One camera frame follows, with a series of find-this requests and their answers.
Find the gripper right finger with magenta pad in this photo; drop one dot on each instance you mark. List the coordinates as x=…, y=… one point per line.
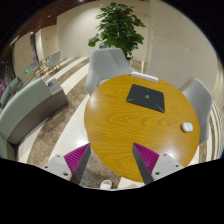
x=154, y=166

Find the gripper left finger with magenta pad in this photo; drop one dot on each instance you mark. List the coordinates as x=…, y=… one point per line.
x=71, y=166

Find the white computer mouse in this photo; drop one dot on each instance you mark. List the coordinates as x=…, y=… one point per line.
x=187, y=127

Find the black square mouse pad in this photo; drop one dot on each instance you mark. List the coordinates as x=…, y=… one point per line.
x=146, y=97

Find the white shoe with red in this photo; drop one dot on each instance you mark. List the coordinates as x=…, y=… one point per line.
x=106, y=185

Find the round wooden table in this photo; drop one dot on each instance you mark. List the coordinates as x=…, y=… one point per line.
x=113, y=125

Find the grey-green sofa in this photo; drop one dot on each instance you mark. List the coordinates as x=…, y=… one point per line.
x=27, y=109

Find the grey chair at right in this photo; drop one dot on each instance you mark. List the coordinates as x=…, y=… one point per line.
x=201, y=99

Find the white keyboard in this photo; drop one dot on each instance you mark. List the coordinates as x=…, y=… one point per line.
x=145, y=76

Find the grey chair in background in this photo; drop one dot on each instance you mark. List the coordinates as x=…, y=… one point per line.
x=36, y=68

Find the grey chair behind table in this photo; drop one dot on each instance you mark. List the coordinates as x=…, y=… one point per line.
x=105, y=64

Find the white chair in background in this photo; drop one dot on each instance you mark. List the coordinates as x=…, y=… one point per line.
x=54, y=60

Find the green potted plant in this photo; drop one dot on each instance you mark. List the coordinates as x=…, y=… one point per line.
x=117, y=29

